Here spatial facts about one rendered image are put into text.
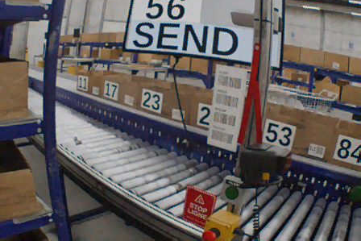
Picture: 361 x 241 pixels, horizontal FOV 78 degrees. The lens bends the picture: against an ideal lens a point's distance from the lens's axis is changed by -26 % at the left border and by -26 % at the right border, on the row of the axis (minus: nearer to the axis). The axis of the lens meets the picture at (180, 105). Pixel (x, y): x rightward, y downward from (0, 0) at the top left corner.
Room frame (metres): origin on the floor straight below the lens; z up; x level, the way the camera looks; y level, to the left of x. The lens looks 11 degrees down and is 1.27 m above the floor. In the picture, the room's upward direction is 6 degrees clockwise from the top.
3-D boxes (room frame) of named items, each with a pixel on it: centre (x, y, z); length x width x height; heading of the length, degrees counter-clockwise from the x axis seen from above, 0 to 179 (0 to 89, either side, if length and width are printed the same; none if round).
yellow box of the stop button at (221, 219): (0.58, -0.17, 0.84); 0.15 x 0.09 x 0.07; 52
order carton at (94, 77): (2.21, 0.63, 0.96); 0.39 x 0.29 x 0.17; 53
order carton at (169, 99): (1.72, 0.01, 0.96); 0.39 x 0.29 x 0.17; 52
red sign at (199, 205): (0.67, -0.10, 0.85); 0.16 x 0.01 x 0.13; 52
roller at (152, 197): (1.10, -0.05, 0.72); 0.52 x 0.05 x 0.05; 142
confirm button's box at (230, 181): (0.63, -0.15, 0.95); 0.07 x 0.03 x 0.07; 52
